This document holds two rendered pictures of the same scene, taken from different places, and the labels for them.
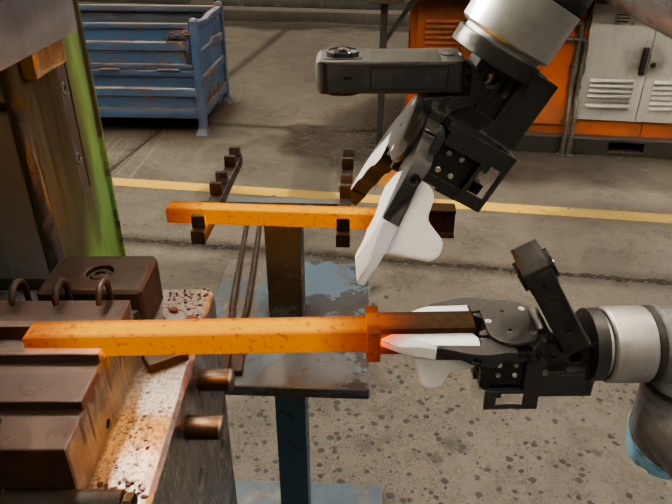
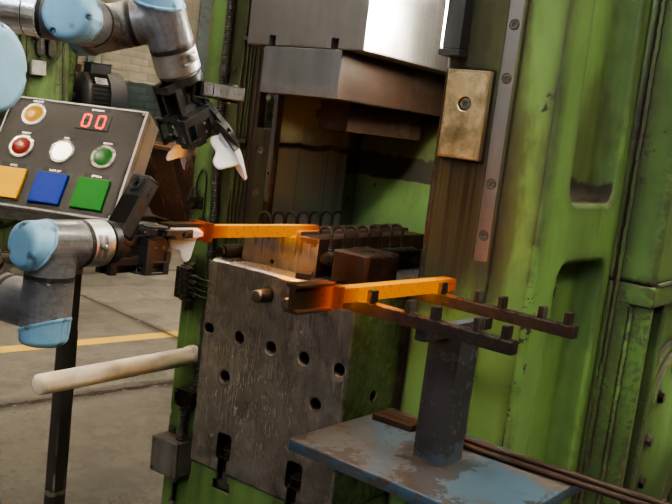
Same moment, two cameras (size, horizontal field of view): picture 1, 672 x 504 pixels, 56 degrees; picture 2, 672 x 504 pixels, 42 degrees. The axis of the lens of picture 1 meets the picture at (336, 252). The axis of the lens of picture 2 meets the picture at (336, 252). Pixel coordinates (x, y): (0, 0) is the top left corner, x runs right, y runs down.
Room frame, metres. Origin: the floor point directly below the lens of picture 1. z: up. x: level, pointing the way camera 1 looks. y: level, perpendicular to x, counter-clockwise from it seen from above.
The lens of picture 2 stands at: (1.61, -1.16, 1.21)
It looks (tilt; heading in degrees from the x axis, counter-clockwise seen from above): 8 degrees down; 126
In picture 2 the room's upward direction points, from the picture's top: 7 degrees clockwise
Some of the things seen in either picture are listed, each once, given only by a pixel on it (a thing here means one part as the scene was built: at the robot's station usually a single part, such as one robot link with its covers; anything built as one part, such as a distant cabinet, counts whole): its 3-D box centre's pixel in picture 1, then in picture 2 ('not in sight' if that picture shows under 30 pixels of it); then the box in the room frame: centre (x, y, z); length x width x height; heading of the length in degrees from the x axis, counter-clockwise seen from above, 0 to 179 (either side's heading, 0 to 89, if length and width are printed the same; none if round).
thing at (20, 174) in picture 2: not in sight; (7, 183); (-0.13, -0.02, 1.01); 0.07 x 0.05 x 0.07; 25
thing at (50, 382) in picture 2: not in sight; (120, 369); (0.13, 0.13, 0.62); 0.44 x 0.05 x 0.05; 90
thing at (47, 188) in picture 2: not in sight; (48, 189); (-0.04, 0.02, 1.01); 0.07 x 0.05 x 0.07; 25
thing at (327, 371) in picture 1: (288, 318); (436, 462); (0.97, 0.09, 0.69); 0.40 x 0.30 x 0.02; 177
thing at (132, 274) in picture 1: (104, 294); (365, 267); (0.65, 0.28, 0.95); 0.12 x 0.08 x 0.06; 90
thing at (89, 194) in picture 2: not in sight; (90, 195); (0.05, 0.06, 1.01); 0.07 x 0.05 x 0.07; 25
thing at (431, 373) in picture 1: (429, 362); not in sight; (0.48, -0.09, 0.98); 0.09 x 0.03 x 0.06; 93
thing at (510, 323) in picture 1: (534, 350); (132, 246); (0.50, -0.20, 0.98); 0.12 x 0.08 x 0.09; 90
